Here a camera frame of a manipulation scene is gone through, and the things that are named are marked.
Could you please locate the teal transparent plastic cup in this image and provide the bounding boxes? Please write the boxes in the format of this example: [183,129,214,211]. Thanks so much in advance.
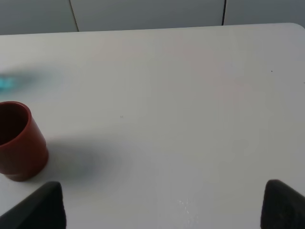
[0,71,50,94]

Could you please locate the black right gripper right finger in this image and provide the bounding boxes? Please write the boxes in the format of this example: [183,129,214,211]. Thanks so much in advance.
[260,179,305,229]

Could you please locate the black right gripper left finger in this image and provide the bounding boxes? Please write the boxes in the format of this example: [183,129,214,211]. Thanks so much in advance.
[0,181,67,229]

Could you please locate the red plastic cup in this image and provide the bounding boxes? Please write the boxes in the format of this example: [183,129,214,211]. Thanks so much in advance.
[0,101,49,182]

